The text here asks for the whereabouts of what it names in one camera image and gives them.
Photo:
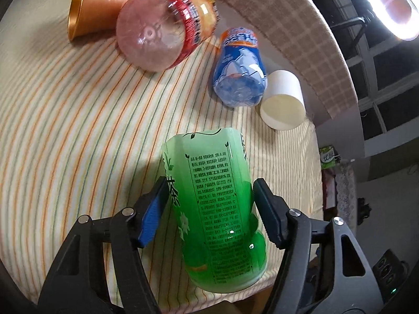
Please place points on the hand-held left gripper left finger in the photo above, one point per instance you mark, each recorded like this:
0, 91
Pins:
153, 210

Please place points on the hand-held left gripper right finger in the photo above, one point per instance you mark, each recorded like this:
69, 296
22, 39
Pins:
269, 208

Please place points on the green cut-bottle cup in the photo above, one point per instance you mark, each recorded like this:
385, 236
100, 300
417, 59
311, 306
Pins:
212, 209

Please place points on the white paper cup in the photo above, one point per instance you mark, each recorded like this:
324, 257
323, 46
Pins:
283, 103

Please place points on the blue cut-bottle cup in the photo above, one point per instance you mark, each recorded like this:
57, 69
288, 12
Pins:
238, 68

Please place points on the red cut-bottle cup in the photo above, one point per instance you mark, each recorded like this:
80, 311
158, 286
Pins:
163, 29

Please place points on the gold paper cup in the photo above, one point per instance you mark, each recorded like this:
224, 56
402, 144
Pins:
95, 9

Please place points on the green snack packet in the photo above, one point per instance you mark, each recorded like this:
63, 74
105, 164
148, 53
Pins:
327, 157

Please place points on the striped bed sheet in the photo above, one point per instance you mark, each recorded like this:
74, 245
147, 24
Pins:
81, 130

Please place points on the black power strip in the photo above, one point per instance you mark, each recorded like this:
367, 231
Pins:
388, 274

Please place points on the checked brown blanket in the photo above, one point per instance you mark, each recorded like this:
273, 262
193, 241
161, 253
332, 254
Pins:
278, 29

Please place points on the black light stand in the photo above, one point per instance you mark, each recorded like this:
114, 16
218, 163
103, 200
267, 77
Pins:
356, 23

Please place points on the window frame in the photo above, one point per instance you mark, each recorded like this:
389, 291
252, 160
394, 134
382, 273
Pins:
370, 65

